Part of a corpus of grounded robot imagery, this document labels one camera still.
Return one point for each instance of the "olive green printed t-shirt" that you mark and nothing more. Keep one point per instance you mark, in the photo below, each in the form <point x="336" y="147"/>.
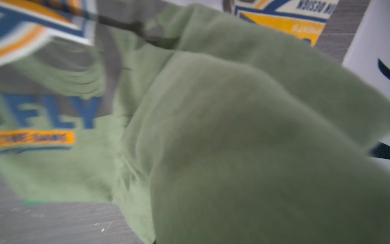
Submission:
<point x="201" y="127"/>

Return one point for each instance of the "white printed t-shirt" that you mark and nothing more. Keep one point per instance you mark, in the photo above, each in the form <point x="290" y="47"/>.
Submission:
<point x="304" y="19"/>

